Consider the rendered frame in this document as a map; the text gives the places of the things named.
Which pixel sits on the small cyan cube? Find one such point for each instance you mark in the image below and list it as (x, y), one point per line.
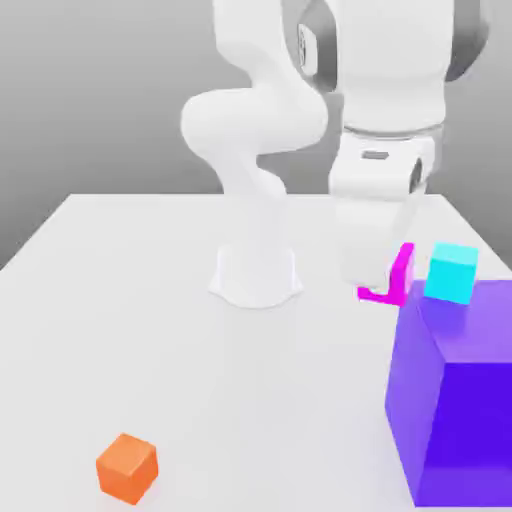
(450, 276)

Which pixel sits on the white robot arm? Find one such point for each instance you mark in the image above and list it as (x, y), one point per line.
(256, 120)

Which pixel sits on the large purple box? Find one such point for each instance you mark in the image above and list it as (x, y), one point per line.
(460, 420)

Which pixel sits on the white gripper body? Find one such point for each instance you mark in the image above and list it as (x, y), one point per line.
(366, 240)

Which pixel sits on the small orange cube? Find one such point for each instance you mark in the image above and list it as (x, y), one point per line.
(126, 470)

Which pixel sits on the small magenta cube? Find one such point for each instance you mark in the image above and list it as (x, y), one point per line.
(401, 280)

